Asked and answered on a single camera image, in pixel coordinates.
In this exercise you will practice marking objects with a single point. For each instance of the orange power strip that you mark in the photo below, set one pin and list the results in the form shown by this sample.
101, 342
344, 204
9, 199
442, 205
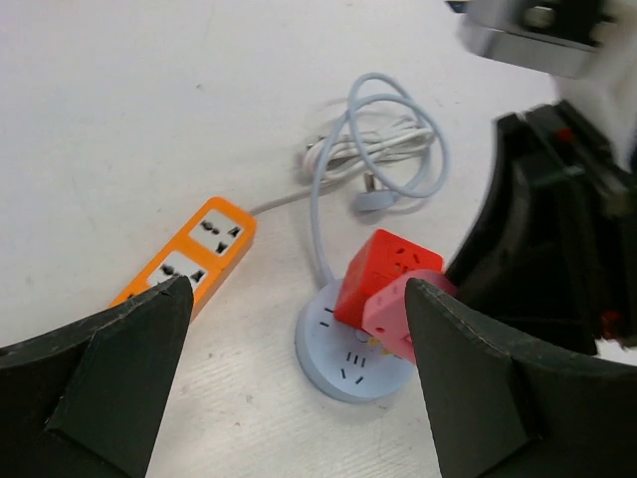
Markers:
205, 250

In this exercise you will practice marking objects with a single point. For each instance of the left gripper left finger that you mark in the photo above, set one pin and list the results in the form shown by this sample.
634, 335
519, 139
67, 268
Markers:
87, 399

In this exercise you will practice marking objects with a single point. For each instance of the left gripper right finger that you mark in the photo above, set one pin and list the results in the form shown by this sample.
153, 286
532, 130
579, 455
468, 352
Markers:
502, 403

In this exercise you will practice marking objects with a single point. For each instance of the blue round power socket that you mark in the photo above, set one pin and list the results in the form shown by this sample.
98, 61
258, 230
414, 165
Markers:
343, 362

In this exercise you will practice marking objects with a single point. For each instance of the pink plug adapter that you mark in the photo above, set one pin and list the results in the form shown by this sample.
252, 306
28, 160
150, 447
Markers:
384, 314

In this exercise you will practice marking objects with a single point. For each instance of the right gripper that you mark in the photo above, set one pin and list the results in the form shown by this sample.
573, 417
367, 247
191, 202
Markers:
553, 250

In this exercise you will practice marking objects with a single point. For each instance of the red cube socket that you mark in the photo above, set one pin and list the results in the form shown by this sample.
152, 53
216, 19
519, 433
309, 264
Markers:
383, 258

